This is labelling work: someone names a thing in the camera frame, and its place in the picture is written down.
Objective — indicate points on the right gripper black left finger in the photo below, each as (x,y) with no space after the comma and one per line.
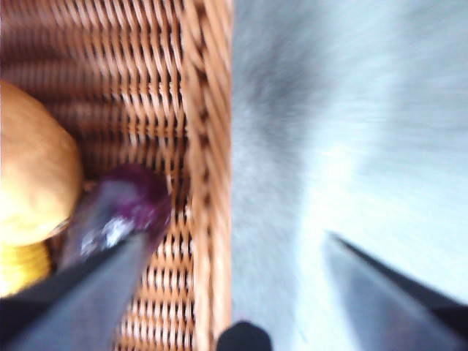
(73,311)

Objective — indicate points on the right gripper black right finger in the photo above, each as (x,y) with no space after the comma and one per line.
(395,314)

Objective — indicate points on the yellow corn cob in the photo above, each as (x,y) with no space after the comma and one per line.
(22,267)

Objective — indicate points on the purple eggplant with green stem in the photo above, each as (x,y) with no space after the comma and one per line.
(135,197)

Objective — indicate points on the brown potato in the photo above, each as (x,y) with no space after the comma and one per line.
(33,164)

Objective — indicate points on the brown wicker basket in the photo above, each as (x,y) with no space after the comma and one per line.
(146,91)

